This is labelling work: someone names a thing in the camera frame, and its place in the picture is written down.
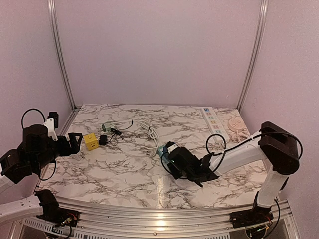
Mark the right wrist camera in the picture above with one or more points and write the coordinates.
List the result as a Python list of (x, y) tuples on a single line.
[(171, 146)]

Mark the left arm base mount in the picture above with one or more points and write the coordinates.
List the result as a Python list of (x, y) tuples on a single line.
[(52, 212)]

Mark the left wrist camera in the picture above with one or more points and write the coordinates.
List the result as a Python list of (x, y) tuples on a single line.
[(52, 123)]

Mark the pink round power strip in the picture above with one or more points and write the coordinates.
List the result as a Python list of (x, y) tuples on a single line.
[(237, 126)]

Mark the long white power strip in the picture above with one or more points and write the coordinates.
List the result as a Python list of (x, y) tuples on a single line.
[(213, 122)]

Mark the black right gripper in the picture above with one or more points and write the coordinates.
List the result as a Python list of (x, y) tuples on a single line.
[(176, 174)]

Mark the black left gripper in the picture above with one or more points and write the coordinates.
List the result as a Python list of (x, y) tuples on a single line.
[(74, 147)]

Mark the aluminium frame post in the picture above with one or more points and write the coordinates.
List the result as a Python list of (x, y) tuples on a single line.
[(59, 53), (255, 52)]

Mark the teal power strip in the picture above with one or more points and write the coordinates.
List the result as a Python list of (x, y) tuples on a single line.
[(159, 152)]

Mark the green plug adapter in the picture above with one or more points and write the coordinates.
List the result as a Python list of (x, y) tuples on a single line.
[(106, 127)]

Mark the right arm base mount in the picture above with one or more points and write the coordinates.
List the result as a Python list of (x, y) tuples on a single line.
[(255, 215)]

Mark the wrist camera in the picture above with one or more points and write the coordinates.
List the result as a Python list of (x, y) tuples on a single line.
[(52, 123), (171, 146)]

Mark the left aluminium frame post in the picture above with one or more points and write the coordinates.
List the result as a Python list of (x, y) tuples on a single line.
[(59, 53)]

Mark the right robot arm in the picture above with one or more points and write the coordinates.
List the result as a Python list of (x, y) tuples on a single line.
[(272, 143)]

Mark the front aluminium rail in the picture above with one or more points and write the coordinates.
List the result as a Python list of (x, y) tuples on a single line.
[(97, 221)]

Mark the yellow cube socket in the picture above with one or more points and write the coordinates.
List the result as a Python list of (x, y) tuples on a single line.
[(91, 141)]

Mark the right aluminium frame post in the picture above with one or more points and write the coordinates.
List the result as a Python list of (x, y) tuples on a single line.
[(255, 52)]

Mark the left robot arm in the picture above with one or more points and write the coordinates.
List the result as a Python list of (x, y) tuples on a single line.
[(39, 148)]

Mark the black power adapter with cable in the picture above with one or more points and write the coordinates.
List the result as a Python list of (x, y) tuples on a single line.
[(106, 137)]

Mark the white cube socket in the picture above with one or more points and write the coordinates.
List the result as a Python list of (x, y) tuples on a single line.
[(77, 157)]

